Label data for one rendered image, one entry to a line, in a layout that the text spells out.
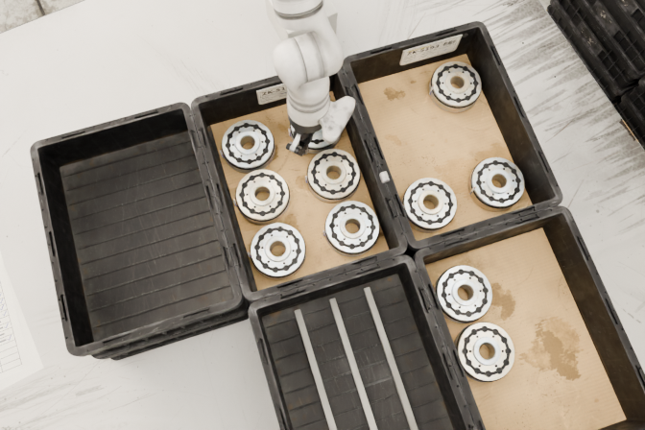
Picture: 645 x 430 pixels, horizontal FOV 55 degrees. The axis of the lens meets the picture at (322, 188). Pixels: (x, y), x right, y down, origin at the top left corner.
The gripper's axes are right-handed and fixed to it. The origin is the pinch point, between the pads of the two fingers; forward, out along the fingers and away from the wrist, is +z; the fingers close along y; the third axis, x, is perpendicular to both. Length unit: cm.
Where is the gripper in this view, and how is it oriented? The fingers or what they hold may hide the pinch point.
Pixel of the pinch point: (308, 138)
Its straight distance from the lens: 122.4
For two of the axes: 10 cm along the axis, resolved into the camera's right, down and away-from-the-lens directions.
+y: -4.6, 8.4, -2.8
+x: 8.9, 4.4, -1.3
